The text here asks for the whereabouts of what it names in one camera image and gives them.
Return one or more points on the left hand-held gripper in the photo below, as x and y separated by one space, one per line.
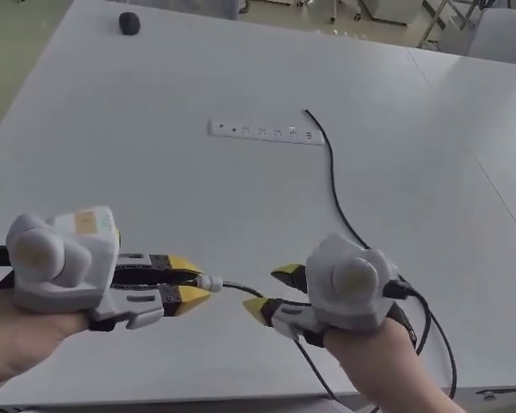
69 262

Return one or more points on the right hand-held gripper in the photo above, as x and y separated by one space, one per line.
348 284

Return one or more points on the person's right forearm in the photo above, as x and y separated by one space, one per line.
395 389

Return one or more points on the person's right hand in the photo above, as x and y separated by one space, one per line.
370 348

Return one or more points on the person's left hand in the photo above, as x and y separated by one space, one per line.
30 340

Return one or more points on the white table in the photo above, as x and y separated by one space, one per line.
189 198

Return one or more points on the white power strip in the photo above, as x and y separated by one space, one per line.
264 132

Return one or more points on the black round object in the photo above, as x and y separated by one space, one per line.
130 22

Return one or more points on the metal frame legs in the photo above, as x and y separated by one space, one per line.
438 21

